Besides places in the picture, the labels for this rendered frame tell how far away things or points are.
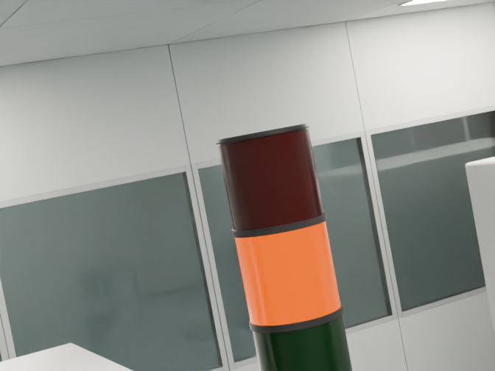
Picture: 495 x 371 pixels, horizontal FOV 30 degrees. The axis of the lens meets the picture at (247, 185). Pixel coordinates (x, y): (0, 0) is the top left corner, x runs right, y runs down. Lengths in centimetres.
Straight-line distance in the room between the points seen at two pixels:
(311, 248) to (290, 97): 521
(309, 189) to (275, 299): 6
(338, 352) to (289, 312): 3
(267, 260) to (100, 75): 477
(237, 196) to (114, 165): 472
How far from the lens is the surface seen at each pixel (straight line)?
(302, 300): 47
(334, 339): 48
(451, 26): 644
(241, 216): 47
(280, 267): 47
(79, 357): 128
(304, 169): 47
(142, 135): 525
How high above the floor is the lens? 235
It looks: 3 degrees down
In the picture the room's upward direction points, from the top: 11 degrees counter-clockwise
